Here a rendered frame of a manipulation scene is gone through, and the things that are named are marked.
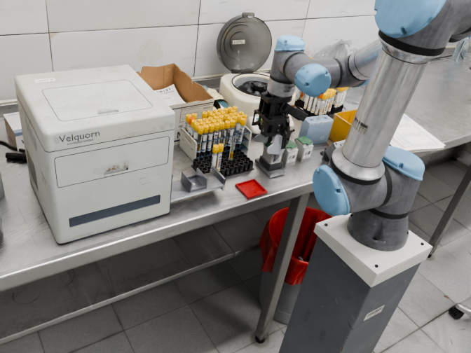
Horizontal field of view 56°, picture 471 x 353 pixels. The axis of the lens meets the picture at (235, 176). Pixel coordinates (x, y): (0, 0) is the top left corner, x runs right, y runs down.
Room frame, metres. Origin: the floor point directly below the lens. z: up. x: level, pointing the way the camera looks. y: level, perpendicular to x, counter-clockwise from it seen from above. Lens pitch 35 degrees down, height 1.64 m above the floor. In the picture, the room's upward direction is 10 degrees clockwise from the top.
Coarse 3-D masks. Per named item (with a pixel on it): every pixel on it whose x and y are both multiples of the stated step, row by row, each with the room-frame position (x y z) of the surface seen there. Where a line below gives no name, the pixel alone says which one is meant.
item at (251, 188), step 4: (248, 180) 1.06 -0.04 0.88; (252, 180) 1.07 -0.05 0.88; (256, 180) 1.07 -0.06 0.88; (236, 184) 1.03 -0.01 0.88; (240, 184) 1.04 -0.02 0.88; (244, 184) 1.05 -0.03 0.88; (248, 184) 1.05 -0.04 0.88; (252, 184) 1.05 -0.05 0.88; (256, 184) 1.06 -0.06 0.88; (260, 184) 1.05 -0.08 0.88; (240, 188) 1.02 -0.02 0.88; (244, 188) 1.03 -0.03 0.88; (248, 188) 1.03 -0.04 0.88; (252, 188) 1.03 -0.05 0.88; (256, 188) 1.04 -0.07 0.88; (260, 188) 1.04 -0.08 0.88; (264, 188) 1.04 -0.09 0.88; (244, 192) 1.00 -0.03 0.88; (248, 192) 1.01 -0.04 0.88; (252, 192) 1.02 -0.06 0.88; (256, 192) 1.02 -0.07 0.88; (260, 192) 1.02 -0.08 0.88; (264, 192) 1.02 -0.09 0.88; (248, 196) 0.99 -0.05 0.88; (252, 196) 0.99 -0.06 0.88; (256, 196) 1.00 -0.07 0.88
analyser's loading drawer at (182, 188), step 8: (184, 176) 0.95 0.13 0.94; (192, 176) 0.98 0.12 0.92; (200, 176) 0.97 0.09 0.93; (208, 176) 1.00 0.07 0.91; (216, 176) 1.01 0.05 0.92; (176, 184) 0.94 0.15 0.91; (184, 184) 0.94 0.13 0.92; (192, 184) 0.92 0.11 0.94; (200, 184) 0.96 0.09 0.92; (208, 184) 0.97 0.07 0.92; (216, 184) 0.97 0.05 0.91; (224, 184) 0.98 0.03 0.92; (176, 192) 0.91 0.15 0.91; (184, 192) 0.92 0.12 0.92; (192, 192) 0.92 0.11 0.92; (200, 192) 0.93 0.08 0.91
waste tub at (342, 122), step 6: (336, 114) 1.41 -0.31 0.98; (342, 114) 1.44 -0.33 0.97; (348, 114) 1.46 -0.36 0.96; (354, 114) 1.47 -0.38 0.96; (336, 120) 1.40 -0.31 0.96; (342, 120) 1.38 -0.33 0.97; (348, 120) 1.46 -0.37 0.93; (336, 126) 1.39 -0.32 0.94; (342, 126) 1.38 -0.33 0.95; (348, 126) 1.36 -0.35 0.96; (330, 132) 1.41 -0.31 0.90; (336, 132) 1.39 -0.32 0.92; (342, 132) 1.37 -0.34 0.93; (330, 138) 1.40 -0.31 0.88; (336, 138) 1.38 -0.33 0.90; (342, 138) 1.36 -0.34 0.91
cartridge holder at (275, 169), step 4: (260, 156) 1.16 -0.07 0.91; (256, 160) 1.17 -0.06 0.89; (260, 160) 1.16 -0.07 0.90; (264, 160) 1.14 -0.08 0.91; (260, 164) 1.15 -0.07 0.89; (264, 164) 1.14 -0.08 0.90; (268, 164) 1.12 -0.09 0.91; (272, 164) 1.13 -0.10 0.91; (276, 164) 1.13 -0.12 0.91; (280, 164) 1.14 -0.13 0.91; (264, 168) 1.13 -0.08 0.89; (268, 168) 1.12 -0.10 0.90; (272, 168) 1.13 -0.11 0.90; (276, 168) 1.14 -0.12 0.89; (280, 168) 1.15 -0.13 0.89; (268, 172) 1.11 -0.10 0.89; (272, 172) 1.12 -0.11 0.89; (276, 172) 1.12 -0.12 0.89; (280, 172) 1.12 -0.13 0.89; (284, 172) 1.13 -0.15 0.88; (272, 176) 1.11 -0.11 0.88
